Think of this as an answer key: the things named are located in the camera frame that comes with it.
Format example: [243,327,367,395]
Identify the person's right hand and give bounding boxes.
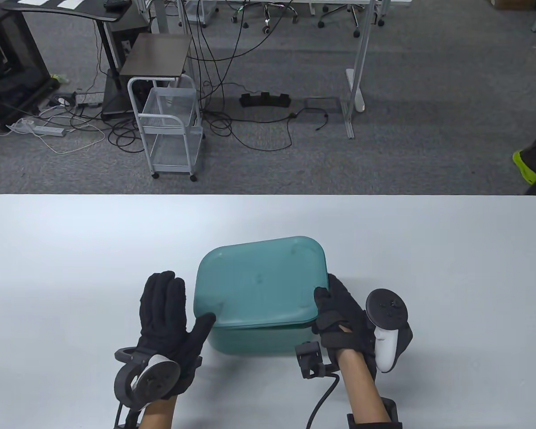
[312,273,378,371]

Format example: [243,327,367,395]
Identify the person's left hand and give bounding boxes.
[132,271,216,400]

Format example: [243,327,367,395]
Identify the green plastic storage box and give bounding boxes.
[205,320,323,356]

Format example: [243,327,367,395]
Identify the green plastic box lid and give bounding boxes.
[193,236,330,329]

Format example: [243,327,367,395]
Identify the person's left forearm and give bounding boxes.
[141,395,177,429]

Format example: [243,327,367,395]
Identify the person's right forearm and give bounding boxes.
[337,349,392,423]

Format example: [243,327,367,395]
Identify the black right hand controller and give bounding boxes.
[365,289,414,374]

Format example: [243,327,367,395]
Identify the black hand controller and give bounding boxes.
[114,346,180,412]
[365,289,414,374]

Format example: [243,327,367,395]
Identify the black left hand controller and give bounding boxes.
[114,346,180,412]

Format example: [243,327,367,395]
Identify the grey flat floor panel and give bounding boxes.
[305,97,343,110]

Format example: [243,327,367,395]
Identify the white power strip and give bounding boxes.
[7,123,66,137]

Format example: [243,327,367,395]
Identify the black foot pedal unit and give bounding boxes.
[239,93,292,108]

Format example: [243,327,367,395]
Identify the brown side table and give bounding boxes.
[120,35,193,77]

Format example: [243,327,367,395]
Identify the black computer case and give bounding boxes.
[0,8,54,131]

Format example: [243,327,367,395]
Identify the black office chair base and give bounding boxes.
[317,0,385,38]

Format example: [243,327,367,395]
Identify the chrome office chair base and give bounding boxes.
[231,0,300,34]

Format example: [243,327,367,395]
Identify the black standing desk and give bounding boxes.
[2,0,151,120]

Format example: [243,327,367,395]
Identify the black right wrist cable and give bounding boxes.
[306,373,341,429]

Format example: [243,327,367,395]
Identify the black right wrist strap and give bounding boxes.
[347,398,403,429]

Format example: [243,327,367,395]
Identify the white floor cable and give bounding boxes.
[36,124,106,155]

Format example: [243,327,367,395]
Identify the long black floor cable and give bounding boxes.
[205,107,329,151]

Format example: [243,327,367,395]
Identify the white wire rolling cart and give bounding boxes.
[128,75,205,181]

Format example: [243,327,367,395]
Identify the white desk leg frame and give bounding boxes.
[342,0,376,139]

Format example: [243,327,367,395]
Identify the hanging black cables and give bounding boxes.
[179,0,295,112]

